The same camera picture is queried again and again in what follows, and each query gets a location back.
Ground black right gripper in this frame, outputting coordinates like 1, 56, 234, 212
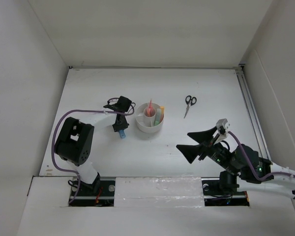
175, 126, 237, 175

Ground blue correction tape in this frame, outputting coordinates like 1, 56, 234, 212
118, 130, 126, 139

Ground white round divided organizer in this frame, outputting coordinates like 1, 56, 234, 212
135, 103, 164, 134

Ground pink highlighter pen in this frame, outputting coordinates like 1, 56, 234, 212
147, 99, 154, 117

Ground purple capped pen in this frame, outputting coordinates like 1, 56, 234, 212
150, 106, 155, 117

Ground green highlighter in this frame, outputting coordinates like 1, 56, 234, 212
154, 108, 161, 126

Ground black handled scissors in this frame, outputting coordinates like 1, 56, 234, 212
184, 95, 197, 118

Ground orange highlighter marker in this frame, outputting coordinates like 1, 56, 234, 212
160, 106, 165, 122

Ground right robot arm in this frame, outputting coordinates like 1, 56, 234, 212
176, 124, 295, 201

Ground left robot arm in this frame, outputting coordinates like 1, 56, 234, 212
51, 96, 135, 195

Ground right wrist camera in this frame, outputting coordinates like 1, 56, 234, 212
215, 118, 230, 144

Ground front mounting rail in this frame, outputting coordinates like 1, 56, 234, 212
68, 177, 250, 208

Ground aluminium rail at right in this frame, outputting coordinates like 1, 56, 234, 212
235, 64, 271, 160

